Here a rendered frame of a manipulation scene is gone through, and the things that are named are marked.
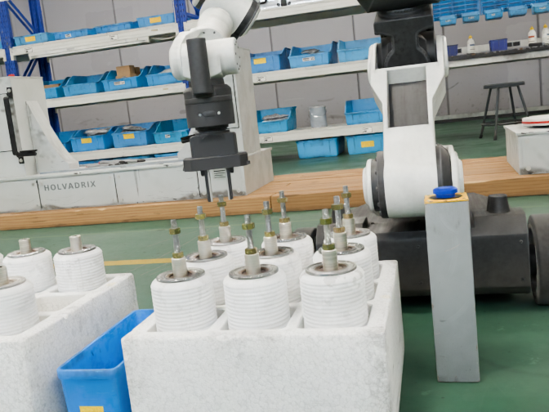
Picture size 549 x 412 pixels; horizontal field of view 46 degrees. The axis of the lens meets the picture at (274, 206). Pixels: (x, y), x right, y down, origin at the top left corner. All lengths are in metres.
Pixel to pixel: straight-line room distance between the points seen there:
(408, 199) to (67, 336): 0.69
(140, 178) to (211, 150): 2.16
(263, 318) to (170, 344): 0.14
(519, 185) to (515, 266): 1.50
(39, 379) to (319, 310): 0.47
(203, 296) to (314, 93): 8.56
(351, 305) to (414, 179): 0.44
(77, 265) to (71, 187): 2.22
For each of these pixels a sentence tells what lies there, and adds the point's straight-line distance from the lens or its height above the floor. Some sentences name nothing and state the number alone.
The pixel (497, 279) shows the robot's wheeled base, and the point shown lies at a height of 0.08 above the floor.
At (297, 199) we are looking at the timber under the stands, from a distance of 3.00.
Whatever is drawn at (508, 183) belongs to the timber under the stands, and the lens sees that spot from 2.94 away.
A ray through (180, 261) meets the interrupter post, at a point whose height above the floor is 0.28.
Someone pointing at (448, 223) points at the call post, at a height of 0.28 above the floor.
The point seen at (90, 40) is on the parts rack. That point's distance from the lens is 6.44.
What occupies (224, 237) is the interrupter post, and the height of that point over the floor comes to 0.26.
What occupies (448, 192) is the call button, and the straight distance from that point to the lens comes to 1.10.
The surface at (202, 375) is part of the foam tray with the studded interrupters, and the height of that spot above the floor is 0.12.
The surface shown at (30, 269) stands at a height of 0.23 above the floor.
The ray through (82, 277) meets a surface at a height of 0.20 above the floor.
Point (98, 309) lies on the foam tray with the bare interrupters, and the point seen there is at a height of 0.15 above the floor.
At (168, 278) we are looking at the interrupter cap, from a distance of 1.01.
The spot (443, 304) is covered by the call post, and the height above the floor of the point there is 0.14.
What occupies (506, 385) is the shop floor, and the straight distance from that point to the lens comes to 1.17.
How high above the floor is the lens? 0.50
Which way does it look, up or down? 9 degrees down
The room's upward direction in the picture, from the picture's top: 6 degrees counter-clockwise
